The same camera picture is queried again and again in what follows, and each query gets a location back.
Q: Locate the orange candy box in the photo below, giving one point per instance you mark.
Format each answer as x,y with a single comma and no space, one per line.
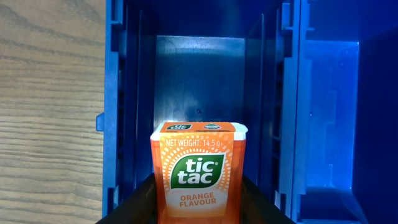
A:
197,174

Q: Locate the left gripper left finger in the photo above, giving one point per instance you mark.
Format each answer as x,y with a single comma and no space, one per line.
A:
136,208

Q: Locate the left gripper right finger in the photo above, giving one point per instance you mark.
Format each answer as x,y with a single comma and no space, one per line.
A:
258,208

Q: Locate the blue tray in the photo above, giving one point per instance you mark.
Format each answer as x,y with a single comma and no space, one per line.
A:
199,77

